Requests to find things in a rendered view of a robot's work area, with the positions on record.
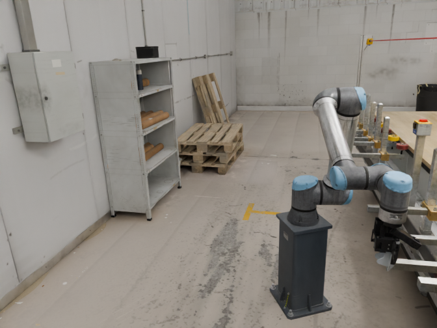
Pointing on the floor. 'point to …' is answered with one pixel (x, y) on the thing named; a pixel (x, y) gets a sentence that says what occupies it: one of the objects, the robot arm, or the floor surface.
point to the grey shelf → (125, 123)
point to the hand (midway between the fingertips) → (389, 267)
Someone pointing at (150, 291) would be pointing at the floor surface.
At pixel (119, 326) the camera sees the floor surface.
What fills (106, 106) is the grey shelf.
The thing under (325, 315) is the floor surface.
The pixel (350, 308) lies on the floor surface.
